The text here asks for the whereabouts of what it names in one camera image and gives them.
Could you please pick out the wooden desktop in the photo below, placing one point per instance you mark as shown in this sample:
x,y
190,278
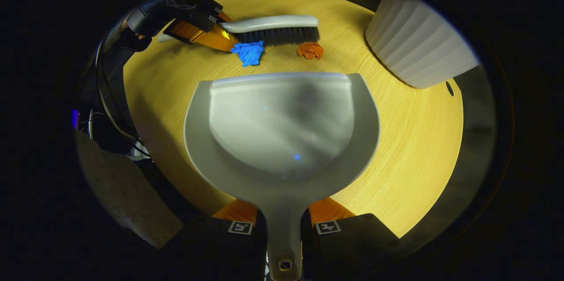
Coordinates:
x,y
410,149

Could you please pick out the grey plastic dustpan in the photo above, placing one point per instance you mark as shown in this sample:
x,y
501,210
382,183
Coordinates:
x,y
282,140

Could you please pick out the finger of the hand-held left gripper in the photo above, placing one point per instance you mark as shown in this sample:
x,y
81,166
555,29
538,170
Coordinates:
x,y
218,14
207,36

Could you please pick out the small white broom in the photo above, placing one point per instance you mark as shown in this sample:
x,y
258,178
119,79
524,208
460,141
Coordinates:
x,y
273,25

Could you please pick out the blue paper trash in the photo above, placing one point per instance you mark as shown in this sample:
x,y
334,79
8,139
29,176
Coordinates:
x,y
249,53

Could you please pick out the white ribbed garbage bin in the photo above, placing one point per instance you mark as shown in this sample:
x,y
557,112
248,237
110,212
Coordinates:
x,y
418,38

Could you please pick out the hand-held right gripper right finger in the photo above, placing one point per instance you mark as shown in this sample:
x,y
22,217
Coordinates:
x,y
348,250

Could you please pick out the orange paper trash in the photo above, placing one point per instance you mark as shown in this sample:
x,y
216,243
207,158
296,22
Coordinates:
x,y
310,50

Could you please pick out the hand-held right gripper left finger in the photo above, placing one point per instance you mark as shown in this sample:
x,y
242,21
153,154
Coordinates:
x,y
220,250

